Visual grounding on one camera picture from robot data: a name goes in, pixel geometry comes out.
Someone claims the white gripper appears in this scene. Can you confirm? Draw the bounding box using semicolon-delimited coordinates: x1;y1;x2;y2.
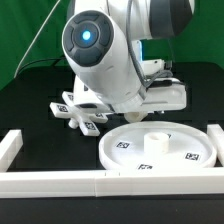
73;77;187;113

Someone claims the white round table top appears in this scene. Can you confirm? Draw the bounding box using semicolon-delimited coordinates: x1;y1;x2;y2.
99;121;217;170

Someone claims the white cross-shaped table base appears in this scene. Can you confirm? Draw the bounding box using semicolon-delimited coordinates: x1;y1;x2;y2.
50;91;108;136

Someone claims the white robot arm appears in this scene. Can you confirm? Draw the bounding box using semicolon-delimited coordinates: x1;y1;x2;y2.
62;0;195;113

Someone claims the grey braided cable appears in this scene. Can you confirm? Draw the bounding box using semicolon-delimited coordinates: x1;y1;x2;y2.
126;0;174;89

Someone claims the white front fence rail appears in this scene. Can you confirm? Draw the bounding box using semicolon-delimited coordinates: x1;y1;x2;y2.
0;167;224;198

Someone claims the black cable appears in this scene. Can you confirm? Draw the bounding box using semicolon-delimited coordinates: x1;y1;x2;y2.
13;56;68;79

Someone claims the white cable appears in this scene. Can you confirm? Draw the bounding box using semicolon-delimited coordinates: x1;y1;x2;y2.
13;0;63;78

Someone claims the white left fence rail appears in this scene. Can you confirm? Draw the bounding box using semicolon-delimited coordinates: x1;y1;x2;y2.
0;129;23;172

